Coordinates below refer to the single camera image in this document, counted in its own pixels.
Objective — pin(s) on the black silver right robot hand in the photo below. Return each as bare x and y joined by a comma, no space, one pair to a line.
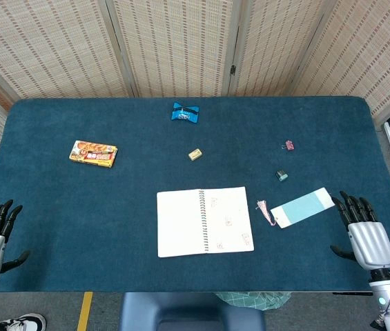
370,245

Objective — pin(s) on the light blue bookmark pink tassel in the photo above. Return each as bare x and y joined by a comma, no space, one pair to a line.
301,207

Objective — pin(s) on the open white spiral notebook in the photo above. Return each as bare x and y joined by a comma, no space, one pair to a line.
181,224

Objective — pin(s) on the black white sneaker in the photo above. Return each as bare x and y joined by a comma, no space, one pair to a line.
25,322

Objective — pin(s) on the dark blue felt table mat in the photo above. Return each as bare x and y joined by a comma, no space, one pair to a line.
77,224

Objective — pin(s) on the yellow floor tape strip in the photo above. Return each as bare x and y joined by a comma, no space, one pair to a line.
85,310

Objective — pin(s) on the pink binder clip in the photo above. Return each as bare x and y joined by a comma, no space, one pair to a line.
289,145

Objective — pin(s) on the green checked cloth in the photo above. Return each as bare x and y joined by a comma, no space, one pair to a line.
250,300

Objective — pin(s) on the yellow orange food box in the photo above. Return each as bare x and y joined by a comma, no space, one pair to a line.
92,153

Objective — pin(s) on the beige eraser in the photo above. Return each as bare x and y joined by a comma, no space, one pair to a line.
195,154

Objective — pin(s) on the black screen hinge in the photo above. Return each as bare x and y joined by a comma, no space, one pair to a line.
233,70

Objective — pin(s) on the blue snack packet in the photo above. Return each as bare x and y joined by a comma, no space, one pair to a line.
184,113

